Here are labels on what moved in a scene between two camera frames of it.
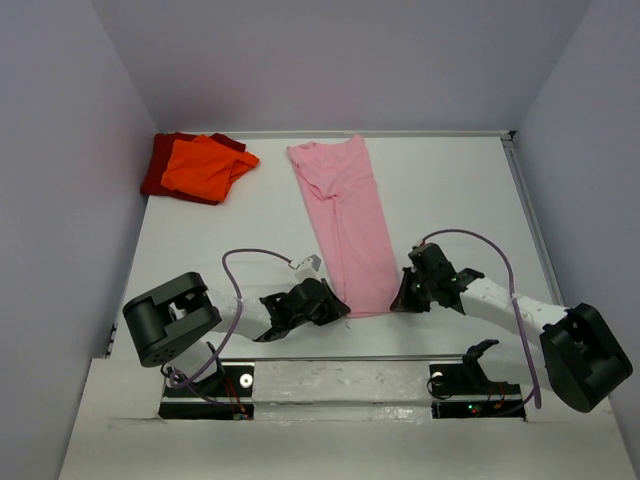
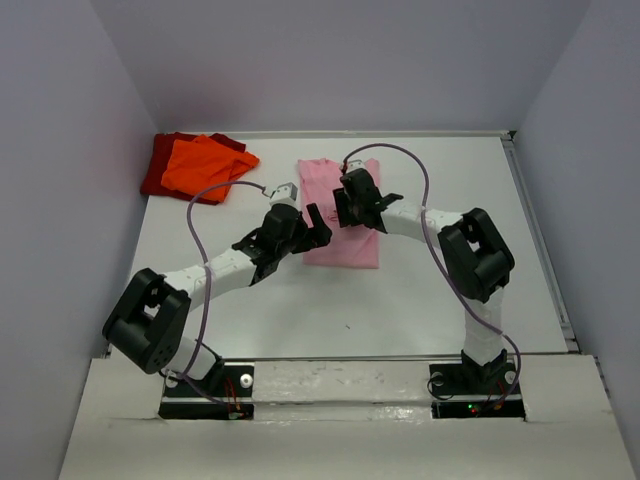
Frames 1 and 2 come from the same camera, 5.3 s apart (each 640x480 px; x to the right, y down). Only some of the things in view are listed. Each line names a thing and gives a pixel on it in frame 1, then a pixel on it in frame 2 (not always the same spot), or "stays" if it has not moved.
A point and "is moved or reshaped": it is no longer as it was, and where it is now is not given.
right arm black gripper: x=404 y=301 → x=346 y=217
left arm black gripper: x=332 y=308 → x=315 y=237
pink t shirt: x=341 y=185 is moved or reshaped
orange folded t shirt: x=205 y=167 stays
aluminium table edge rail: x=520 y=179 stays
